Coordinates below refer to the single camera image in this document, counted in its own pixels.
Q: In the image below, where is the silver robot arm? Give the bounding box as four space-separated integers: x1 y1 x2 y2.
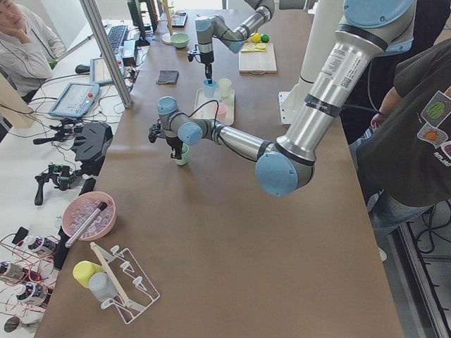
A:
149 1 416 196
187 0 275 85

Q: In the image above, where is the grey cup on rack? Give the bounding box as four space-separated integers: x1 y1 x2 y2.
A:
88 272 118 302

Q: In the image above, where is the pink cup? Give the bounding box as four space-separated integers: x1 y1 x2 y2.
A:
216 104 227 122

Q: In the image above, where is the wooden cup stand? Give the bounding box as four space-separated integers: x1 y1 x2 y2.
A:
157 0 173 45

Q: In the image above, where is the seated person in white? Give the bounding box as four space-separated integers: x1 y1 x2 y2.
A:
1 1 66 103

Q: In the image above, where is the cream white cup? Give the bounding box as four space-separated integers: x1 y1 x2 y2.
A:
217 77 232 98

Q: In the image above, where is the black keyboard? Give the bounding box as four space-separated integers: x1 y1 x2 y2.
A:
107 25 129 54

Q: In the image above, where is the white wire cup rack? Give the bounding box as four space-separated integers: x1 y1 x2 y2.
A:
90 242 161 325

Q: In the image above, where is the yellow cup on rack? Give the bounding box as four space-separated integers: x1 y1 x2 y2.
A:
73 261 104 289

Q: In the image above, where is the yellow lemon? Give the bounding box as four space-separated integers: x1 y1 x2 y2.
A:
249 32 261 44

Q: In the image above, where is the green bowl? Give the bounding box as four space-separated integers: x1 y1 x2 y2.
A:
171 32 190 49

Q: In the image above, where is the green lime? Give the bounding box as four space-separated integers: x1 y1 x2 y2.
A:
260 34 270 43

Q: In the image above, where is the mint green cup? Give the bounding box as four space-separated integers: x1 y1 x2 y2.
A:
174 144 190 166

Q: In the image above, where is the wooden cutting board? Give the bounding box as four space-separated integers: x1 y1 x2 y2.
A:
238 42 277 75

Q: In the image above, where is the blue teach pendant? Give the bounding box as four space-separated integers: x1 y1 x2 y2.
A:
49 82 100 118
89 57 113 86

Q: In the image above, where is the cream rectangular tray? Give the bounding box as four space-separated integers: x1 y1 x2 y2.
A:
192 88 235 125

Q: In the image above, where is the blue cup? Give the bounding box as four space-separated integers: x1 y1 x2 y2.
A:
203 79 217 98

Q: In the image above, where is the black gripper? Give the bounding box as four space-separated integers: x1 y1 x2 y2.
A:
148 120 183 159
187 49 214 85

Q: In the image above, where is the aluminium frame post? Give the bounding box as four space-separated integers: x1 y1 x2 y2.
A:
80 0 132 108

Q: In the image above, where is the grey folded cloth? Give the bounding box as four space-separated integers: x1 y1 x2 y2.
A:
156 70 179 85

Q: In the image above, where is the standing person dark shirt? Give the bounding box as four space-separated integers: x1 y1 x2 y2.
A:
356 39 450 239

